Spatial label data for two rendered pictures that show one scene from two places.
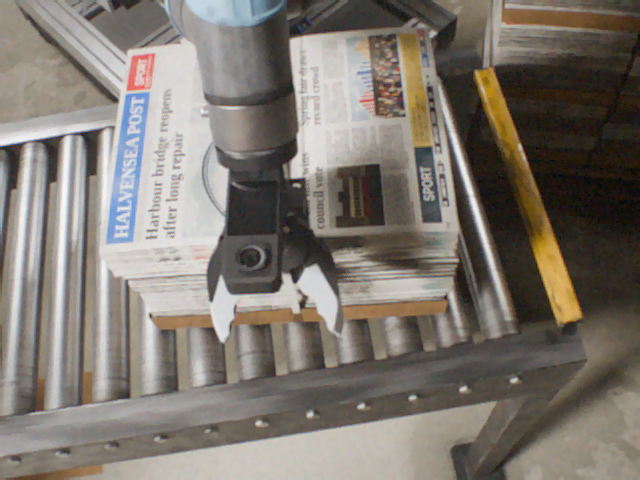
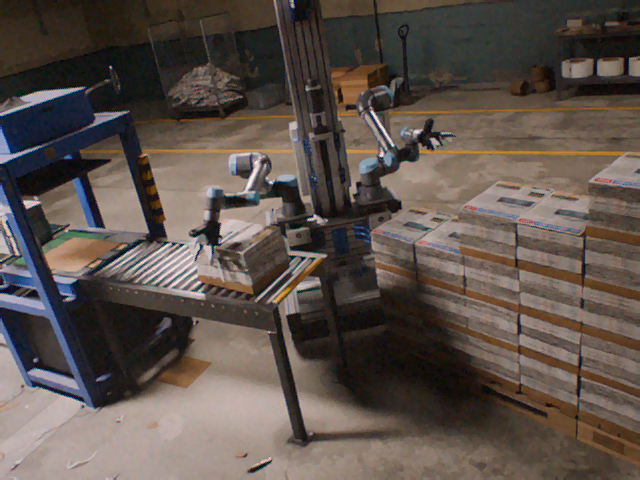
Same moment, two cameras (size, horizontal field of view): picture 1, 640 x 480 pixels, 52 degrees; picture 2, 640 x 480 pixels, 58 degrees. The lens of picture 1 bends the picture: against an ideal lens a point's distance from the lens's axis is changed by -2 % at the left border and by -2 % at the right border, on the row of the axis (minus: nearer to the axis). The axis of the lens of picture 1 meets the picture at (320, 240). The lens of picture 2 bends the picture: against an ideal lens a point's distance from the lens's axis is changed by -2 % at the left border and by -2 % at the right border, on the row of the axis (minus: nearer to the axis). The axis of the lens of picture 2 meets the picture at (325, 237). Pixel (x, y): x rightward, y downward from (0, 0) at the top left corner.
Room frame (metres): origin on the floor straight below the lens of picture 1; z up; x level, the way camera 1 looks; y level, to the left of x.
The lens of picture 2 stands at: (-1.54, -1.79, 2.17)
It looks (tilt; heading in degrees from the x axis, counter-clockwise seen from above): 25 degrees down; 33
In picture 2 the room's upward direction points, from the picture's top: 10 degrees counter-clockwise
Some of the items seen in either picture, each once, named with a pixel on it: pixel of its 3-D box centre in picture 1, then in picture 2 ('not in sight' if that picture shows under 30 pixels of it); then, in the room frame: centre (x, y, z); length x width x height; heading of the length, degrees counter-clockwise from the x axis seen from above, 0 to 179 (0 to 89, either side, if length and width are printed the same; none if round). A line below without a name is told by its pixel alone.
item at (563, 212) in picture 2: not in sight; (566, 211); (0.89, -1.45, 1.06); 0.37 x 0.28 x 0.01; 164
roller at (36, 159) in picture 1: (26, 271); (188, 269); (0.50, 0.43, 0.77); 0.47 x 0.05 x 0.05; 0
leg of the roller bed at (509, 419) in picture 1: (501, 431); (288, 386); (0.25, -0.28, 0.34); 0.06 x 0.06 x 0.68; 0
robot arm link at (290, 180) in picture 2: not in sight; (287, 186); (1.21, 0.17, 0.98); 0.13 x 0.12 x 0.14; 109
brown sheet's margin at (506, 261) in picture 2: not in sight; (507, 239); (0.98, -1.17, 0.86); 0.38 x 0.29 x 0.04; 164
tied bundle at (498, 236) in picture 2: not in sight; (507, 222); (0.98, -1.18, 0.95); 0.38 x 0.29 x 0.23; 164
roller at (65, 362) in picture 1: (69, 264); (197, 270); (0.50, 0.37, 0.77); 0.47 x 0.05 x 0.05; 0
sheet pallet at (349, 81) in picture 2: not in sight; (350, 88); (6.87, 2.64, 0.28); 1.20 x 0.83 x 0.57; 90
